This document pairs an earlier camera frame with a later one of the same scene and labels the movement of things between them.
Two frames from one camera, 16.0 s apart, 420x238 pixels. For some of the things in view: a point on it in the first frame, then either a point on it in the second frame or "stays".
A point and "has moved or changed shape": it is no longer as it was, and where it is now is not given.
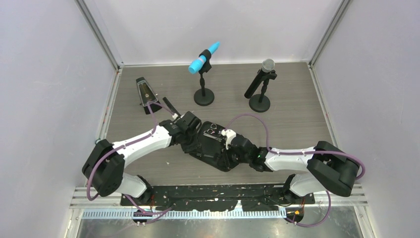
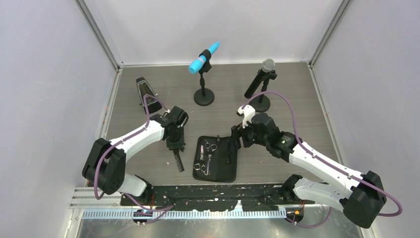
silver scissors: (210, 133) to (213, 147)
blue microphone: (198, 63) stays
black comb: (172, 108) has moved or changed shape
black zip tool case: (210, 150) has moved or changed shape
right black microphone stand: (260, 103) stays
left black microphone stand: (204, 96) stays
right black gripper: (231, 164) to (238, 131)
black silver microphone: (268, 65) stays
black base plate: (214, 197) stays
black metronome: (146, 94) stays
